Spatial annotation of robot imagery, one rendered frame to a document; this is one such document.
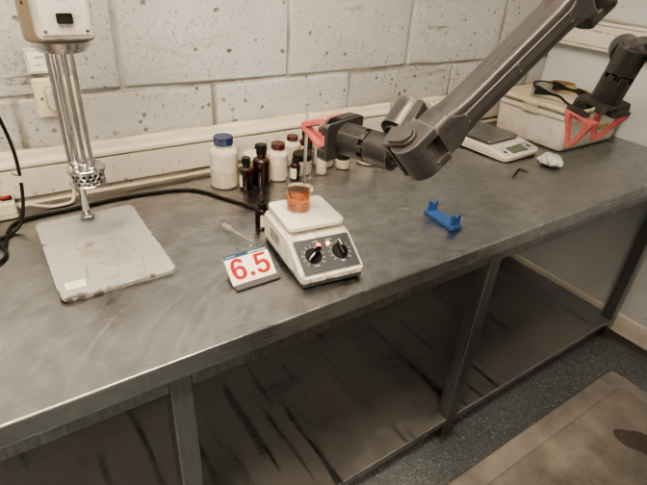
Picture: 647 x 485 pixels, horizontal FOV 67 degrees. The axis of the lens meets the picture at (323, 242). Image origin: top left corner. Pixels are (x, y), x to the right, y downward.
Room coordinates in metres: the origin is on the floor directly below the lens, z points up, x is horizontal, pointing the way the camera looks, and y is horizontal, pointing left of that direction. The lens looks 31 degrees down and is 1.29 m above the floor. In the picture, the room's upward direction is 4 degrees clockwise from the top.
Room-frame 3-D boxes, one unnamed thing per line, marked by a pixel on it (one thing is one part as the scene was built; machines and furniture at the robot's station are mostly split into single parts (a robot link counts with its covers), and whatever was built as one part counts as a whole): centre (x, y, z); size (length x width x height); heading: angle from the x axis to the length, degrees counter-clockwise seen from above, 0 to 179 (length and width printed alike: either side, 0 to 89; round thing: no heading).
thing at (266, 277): (0.76, 0.13, 0.77); 0.09 x 0.06 x 0.04; 126
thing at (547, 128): (1.82, -0.82, 0.82); 0.37 x 0.31 x 0.14; 126
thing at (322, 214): (0.88, 0.04, 0.83); 0.12 x 0.12 x 0.01; 28
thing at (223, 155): (1.16, 0.27, 0.81); 0.07 x 0.07 x 0.13
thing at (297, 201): (0.88, 0.06, 0.87); 0.06 x 0.05 x 0.08; 16
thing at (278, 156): (1.23, 0.14, 0.80); 0.06 x 0.06 x 0.10
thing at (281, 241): (0.86, 0.03, 0.79); 0.22 x 0.13 x 0.08; 28
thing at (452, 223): (1.05, -0.28, 0.77); 0.10 x 0.03 x 0.04; 31
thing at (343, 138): (0.83, -0.04, 1.01); 0.10 x 0.07 x 0.07; 142
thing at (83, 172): (0.83, 0.45, 1.02); 0.07 x 0.07 x 0.25
